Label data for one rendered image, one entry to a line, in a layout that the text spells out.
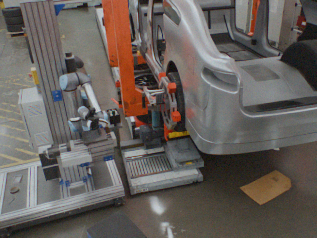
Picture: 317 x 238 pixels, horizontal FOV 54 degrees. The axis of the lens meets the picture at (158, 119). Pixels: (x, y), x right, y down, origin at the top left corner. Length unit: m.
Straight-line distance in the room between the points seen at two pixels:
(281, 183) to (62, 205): 2.33
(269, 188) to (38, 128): 2.46
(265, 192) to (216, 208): 0.59
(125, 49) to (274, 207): 2.30
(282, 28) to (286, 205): 4.99
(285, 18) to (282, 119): 5.26
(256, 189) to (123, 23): 2.30
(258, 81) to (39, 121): 2.30
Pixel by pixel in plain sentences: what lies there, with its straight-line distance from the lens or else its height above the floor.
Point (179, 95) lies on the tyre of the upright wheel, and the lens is 3.13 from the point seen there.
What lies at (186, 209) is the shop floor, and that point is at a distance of 3.32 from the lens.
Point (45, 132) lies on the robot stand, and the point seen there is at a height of 0.90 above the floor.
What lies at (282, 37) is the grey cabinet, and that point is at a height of 0.45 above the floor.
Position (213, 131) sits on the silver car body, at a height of 1.03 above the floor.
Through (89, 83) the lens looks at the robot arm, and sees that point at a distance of 2.71.
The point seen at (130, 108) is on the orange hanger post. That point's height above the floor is 0.63.
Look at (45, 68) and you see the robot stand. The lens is 2.88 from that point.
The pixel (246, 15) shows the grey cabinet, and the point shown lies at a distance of 8.80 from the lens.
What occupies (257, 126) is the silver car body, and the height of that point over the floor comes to 1.09.
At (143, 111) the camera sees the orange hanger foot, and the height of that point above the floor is 0.57.
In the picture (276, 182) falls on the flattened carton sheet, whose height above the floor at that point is 0.01.
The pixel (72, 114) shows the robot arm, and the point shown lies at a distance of 2.83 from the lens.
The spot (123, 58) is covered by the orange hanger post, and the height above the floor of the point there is 1.27.
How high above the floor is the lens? 2.36
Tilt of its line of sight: 29 degrees down
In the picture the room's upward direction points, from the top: 3 degrees counter-clockwise
